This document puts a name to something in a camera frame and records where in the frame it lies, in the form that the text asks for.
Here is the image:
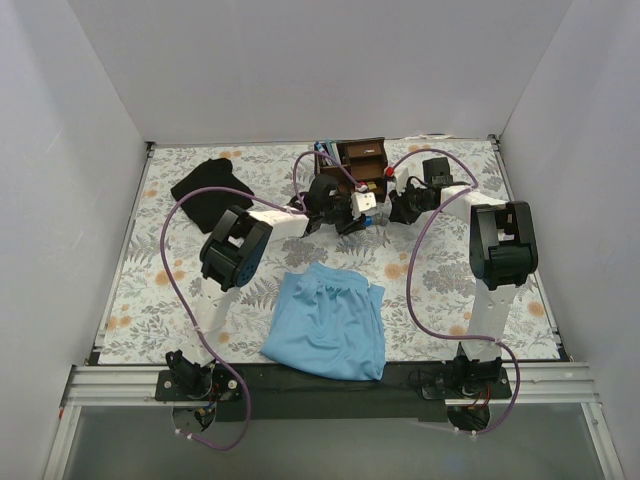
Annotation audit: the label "brown wooden desk organizer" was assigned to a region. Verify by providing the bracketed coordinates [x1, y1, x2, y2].
[331, 137, 388, 203]

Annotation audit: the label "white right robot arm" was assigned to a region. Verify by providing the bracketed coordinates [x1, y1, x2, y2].
[384, 157, 538, 398]

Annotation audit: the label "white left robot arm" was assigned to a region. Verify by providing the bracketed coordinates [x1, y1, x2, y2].
[166, 174, 376, 400]

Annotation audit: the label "light blue shorts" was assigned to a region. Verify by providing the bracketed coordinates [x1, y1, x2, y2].
[261, 263, 386, 381]

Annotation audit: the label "black folded cloth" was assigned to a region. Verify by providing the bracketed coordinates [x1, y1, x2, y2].
[171, 158, 254, 234]

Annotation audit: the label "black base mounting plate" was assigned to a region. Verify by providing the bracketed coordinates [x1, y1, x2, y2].
[154, 361, 512, 422]

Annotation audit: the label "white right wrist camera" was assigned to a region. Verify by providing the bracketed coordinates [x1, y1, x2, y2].
[384, 166, 409, 196]

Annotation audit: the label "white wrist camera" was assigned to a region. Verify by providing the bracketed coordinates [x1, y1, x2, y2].
[384, 166, 409, 196]
[351, 191, 377, 219]

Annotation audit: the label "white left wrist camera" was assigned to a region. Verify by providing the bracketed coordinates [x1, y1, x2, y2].
[351, 191, 377, 219]

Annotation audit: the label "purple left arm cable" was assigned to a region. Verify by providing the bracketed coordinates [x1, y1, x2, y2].
[160, 150, 366, 451]

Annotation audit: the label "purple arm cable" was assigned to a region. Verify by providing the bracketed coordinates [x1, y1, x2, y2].
[392, 148, 521, 435]
[160, 150, 366, 451]

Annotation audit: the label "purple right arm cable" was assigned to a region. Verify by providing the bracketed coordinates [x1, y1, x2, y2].
[392, 148, 521, 435]

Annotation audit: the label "aluminium frame rail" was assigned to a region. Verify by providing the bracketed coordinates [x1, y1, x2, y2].
[41, 363, 171, 480]

